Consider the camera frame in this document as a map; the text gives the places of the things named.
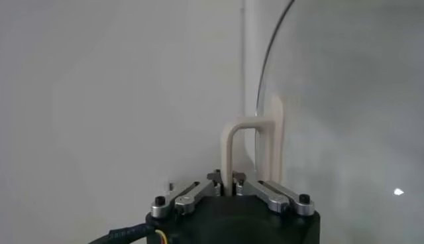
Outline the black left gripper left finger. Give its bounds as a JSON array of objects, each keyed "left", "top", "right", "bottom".
[{"left": 150, "top": 168, "right": 223, "bottom": 218}]

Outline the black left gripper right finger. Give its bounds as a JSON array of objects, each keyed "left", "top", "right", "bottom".
[{"left": 231, "top": 170, "right": 315, "bottom": 217}]

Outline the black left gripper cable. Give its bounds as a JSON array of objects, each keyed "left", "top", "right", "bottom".
[{"left": 87, "top": 223, "right": 156, "bottom": 244}]

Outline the round glass pot lid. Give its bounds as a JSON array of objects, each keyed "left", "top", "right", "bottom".
[{"left": 220, "top": 0, "right": 424, "bottom": 244}]

